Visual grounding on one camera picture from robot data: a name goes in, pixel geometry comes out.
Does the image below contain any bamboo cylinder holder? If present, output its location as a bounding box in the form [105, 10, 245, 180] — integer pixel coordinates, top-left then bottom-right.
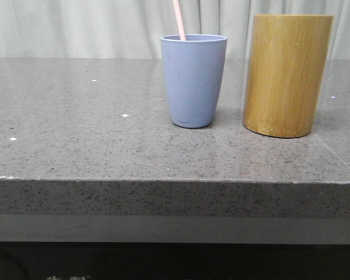
[243, 14, 333, 138]

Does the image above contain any blue cup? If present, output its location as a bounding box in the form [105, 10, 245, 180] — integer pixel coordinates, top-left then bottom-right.
[160, 34, 228, 128]

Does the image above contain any white curtain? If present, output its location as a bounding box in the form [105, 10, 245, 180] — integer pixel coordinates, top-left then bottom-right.
[0, 1, 350, 60]

